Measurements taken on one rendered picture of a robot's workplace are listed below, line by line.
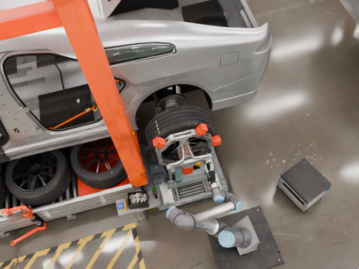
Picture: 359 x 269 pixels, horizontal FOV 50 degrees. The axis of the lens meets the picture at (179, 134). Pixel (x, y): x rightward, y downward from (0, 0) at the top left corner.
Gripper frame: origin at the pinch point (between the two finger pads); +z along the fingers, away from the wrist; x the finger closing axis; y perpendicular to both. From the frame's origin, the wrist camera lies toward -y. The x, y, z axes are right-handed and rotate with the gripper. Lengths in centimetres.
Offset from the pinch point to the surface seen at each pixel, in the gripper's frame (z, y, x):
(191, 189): 17, 82, -16
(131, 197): 0, 26, -78
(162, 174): 27, 48, -44
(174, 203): 3, 75, -39
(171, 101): 74, -11, -17
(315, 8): 253, 84, 242
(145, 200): -7, 29, -66
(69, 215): 19, 73, -154
